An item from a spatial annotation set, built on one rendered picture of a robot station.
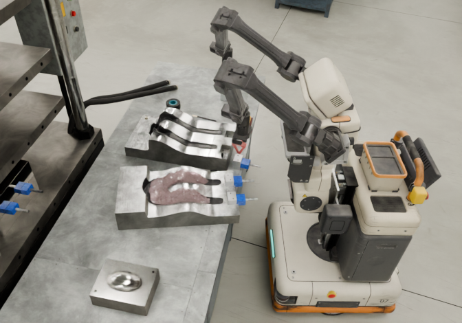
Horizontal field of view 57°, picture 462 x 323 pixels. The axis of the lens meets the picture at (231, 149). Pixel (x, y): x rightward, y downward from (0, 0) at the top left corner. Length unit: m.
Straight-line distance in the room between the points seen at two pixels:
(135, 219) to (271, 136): 1.94
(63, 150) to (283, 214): 1.27
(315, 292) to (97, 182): 1.22
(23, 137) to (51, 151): 0.32
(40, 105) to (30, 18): 0.39
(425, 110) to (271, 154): 1.57
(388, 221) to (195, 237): 0.83
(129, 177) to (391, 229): 1.16
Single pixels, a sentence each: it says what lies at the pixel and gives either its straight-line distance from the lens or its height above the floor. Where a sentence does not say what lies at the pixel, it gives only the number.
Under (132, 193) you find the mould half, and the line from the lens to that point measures 1.80.
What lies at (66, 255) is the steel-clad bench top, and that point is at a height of 0.80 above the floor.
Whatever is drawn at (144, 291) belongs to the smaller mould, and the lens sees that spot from 1.58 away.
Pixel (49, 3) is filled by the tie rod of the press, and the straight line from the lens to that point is 1.93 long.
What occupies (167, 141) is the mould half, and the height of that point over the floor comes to 0.92.
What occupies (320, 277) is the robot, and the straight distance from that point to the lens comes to 2.35.
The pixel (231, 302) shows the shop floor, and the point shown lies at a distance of 2.53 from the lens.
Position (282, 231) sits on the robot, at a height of 0.28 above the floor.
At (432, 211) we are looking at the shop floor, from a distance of 3.29.
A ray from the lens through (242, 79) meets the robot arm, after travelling 1.36.
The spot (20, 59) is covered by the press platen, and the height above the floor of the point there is 1.29.
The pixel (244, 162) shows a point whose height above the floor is 0.84.
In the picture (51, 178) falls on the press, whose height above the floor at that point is 0.79.
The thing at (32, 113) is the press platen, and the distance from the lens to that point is 2.10.
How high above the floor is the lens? 2.24
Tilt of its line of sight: 42 degrees down
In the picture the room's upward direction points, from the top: 3 degrees clockwise
